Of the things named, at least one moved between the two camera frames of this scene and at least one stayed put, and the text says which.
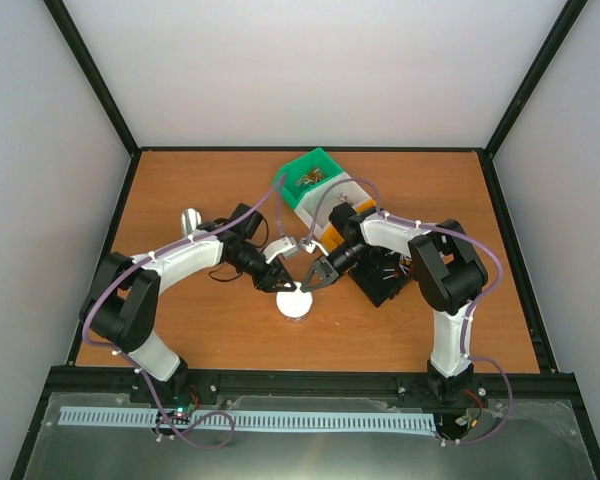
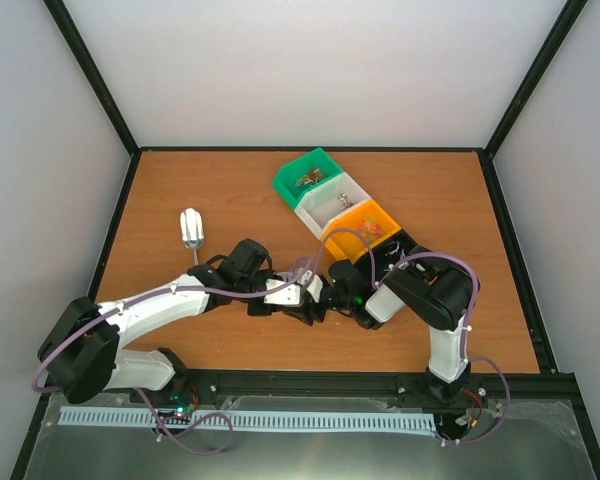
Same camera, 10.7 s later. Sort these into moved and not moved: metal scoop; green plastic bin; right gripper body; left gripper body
Moved: left gripper body; right gripper body
Not moved: metal scoop; green plastic bin
